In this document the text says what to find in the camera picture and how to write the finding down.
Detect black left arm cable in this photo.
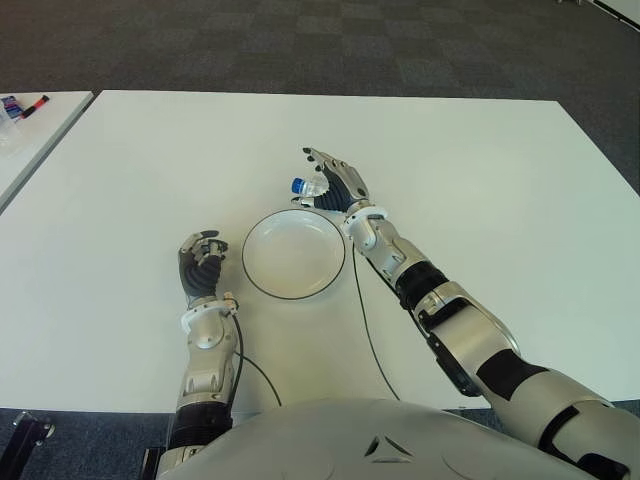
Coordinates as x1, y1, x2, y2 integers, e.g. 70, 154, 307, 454
231, 310, 283, 407

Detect small white table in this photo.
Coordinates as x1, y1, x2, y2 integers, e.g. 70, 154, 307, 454
0, 91, 96, 214

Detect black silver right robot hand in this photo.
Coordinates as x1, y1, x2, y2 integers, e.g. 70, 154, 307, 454
291, 146, 372, 214

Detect white board panel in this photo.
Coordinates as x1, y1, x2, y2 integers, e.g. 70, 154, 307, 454
592, 0, 640, 37

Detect clear water bottle blue cap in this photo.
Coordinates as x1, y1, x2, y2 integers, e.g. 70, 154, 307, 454
289, 174, 332, 199

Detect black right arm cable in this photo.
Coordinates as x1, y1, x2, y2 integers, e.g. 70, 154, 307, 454
351, 243, 402, 402

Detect red black marker pen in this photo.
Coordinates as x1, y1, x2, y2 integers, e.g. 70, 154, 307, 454
19, 93, 51, 120

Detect white plate with black rim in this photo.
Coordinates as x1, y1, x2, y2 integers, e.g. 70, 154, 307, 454
241, 208, 346, 301

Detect grey robot torso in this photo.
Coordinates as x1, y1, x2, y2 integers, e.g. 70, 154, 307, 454
164, 397, 601, 480

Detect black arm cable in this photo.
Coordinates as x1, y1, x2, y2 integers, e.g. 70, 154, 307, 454
231, 310, 283, 407
351, 243, 402, 402

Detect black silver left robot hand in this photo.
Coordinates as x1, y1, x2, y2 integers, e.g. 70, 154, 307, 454
177, 229, 230, 309

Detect black wheeled stand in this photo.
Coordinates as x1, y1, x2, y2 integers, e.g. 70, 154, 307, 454
0, 409, 55, 480

